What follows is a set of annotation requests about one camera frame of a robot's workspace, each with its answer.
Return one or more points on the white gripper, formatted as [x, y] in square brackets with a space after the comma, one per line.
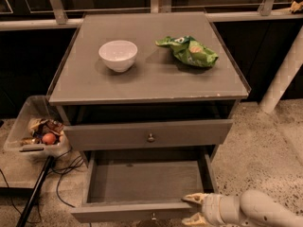
[210, 208]

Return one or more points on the grey drawer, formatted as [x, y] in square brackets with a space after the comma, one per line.
[126, 185]
[148, 135]

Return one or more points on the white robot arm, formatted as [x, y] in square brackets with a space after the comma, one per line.
[250, 209]

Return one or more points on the grey top drawer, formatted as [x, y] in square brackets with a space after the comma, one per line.
[148, 135]

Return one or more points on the grey drawer cabinet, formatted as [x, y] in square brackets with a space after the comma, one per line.
[157, 88]

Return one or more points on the black pole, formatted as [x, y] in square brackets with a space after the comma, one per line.
[35, 193]

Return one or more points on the green chip bag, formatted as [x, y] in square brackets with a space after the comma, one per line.
[189, 51]

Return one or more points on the red apple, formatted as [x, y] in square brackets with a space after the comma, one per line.
[49, 138]

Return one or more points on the white diagonal pipe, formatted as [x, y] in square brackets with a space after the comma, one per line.
[284, 75]

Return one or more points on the white ceramic bowl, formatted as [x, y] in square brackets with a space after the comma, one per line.
[118, 55]

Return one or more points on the clear plastic bin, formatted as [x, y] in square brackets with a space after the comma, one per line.
[35, 107]

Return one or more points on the crumpled snack wrappers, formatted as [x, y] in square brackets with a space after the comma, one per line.
[38, 127]

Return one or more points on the yellow object on rail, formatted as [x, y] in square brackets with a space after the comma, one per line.
[296, 7]

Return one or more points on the white railing frame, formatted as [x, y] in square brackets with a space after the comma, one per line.
[46, 14]

